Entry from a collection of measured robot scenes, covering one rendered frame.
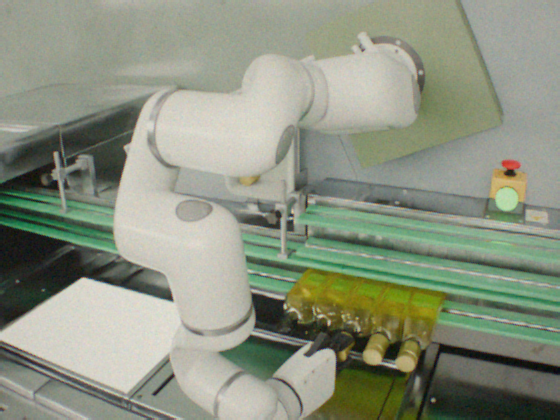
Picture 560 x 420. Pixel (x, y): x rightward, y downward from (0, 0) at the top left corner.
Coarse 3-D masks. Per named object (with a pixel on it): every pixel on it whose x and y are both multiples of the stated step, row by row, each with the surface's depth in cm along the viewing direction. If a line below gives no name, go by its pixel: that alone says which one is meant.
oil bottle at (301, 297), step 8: (312, 272) 110; (320, 272) 110; (328, 272) 110; (304, 280) 107; (312, 280) 107; (320, 280) 107; (328, 280) 109; (296, 288) 105; (304, 288) 105; (312, 288) 104; (320, 288) 105; (288, 296) 102; (296, 296) 102; (304, 296) 102; (312, 296) 102; (288, 304) 101; (296, 304) 100; (304, 304) 100; (312, 304) 101; (304, 312) 100; (304, 320) 101
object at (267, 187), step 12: (288, 156) 118; (276, 168) 129; (288, 168) 127; (228, 180) 127; (264, 180) 131; (276, 180) 130; (288, 180) 129; (240, 192) 127; (252, 192) 126; (264, 192) 125; (276, 192) 125; (288, 192) 124
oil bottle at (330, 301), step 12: (336, 276) 108; (348, 276) 108; (324, 288) 104; (336, 288) 104; (348, 288) 104; (324, 300) 100; (336, 300) 100; (312, 312) 100; (324, 312) 98; (336, 312) 98; (336, 324) 99
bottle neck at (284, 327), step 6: (288, 312) 99; (294, 312) 99; (282, 318) 98; (288, 318) 98; (294, 318) 98; (282, 324) 96; (288, 324) 96; (294, 324) 98; (282, 330) 98; (288, 330) 97
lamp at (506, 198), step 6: (498, 192) 101; (504, 192) 100; (510, 192) 99; (516, 192) 100; (498, 198) 100; (504, 198) 99; (510, 198) 99; (516, 198) 99; (498, 204) 101; (504, 204) 100; (510, 204) 99; (516, 204) 100; (504, 210) 101
